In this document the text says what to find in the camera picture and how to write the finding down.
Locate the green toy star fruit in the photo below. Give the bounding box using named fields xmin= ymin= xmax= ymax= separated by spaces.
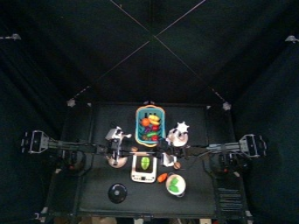
xmin=140 ymin=156 xmax=152 ymax=172

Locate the white kitchen scale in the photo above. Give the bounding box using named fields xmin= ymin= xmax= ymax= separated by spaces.
xmin=130 ymin=153 xmax=159 ymax=184

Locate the orange toy carrot green end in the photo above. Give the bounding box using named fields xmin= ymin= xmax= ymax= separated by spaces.
xmin=156 ymin=172 xmax=170 ymax=184

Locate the teal basket orange rim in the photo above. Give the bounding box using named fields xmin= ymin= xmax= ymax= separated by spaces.
xmin=135 ymin=104 xmax=167 ymax=148

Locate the green toy vegetable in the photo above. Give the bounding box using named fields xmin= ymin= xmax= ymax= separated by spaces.
xmin=168 ymin=177 xmax=182 ymax=193

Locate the white toy pot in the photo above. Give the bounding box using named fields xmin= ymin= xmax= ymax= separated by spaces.
xmin=164 ymin=172 xmax=189 ymax=198

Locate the black round lid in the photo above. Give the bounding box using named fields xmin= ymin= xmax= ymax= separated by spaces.
xmin=107 ymin=182 xmax=128 ymax=205

